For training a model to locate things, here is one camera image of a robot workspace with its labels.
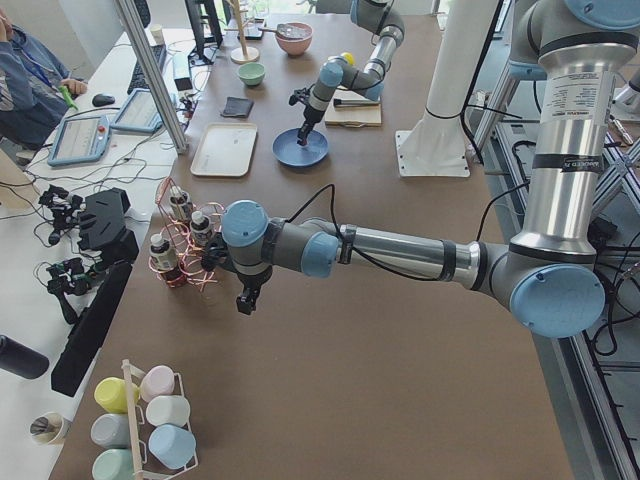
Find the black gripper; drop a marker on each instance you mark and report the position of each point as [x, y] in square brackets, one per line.
[251, 286]
[310, 117]

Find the blue plate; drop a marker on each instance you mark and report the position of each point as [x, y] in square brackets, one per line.
[289, 152]

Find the wooden cutting board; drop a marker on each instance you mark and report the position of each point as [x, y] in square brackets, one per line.
[352, 117]

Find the yellow lemon upper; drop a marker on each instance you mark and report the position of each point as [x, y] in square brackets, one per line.
[348, 58]

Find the green bowl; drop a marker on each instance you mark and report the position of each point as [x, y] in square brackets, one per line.
[251, 74]

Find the grey folded cloth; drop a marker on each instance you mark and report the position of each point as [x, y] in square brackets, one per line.
[237, 107]

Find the pink bowl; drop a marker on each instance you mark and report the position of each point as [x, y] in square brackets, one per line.
[296, 47]

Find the lower right tea bottle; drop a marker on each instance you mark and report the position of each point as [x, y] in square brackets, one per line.
[201, 228]

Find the tea bottle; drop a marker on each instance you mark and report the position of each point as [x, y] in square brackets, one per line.
[201, 228]
[164, 258]
[181, 204]

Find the steel ice scoop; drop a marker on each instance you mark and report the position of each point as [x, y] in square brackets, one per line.
[286, 30]

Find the wooden round stand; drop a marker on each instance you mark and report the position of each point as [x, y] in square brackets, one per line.
[244, 53]

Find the cream rabbit tray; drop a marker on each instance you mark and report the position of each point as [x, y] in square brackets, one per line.
[225, 150]

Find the top tea bottle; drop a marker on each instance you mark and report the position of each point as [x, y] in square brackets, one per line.
[164, 258]

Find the lower left tea bottle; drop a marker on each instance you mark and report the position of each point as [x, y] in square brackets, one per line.
[181, 204]

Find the pink cup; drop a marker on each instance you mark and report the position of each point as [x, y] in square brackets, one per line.
[158, 381]

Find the black monitor stand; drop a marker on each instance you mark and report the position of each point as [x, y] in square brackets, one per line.
[206, 29]

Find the white cup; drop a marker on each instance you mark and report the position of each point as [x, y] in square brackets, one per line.
[168, 409]

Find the blue cup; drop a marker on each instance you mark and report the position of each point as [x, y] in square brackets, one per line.
[173, 446]

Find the yellow cup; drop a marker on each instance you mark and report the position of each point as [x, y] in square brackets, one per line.
[110, 394]

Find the far teach pendant tablet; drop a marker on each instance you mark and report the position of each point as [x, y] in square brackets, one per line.
[138, 115]

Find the teach pendant tablet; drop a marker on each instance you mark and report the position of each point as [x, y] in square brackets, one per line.
[138, 115]
[80, 140]

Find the grey cup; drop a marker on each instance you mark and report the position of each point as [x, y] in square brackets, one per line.
[111, 431]

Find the light green cup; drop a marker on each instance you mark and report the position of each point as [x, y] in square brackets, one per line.
[113, 464]

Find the black computer mouse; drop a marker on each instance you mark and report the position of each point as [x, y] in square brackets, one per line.
[102, 100]

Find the near teach pendant tablet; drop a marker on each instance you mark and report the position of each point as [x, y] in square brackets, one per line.
[80, 140]

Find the paper cup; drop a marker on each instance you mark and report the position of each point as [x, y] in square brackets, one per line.
[49, 429]

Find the black bottle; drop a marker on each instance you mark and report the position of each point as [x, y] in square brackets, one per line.
[21, 360]

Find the seated person blue hoodie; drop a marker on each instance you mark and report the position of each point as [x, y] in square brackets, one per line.
[32, 104]

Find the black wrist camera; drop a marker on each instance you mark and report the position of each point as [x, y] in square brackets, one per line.
[300, 96]
[216, 255]

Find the copper wire bottle rack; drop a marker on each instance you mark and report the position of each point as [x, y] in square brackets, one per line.
[179, 234]

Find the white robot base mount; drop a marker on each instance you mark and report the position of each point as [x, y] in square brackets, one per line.
[436, 146]

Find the white wire rack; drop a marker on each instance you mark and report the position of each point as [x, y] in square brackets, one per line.
[145, 464]

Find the aluminium frame post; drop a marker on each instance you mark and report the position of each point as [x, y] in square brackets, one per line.
[133, 26]

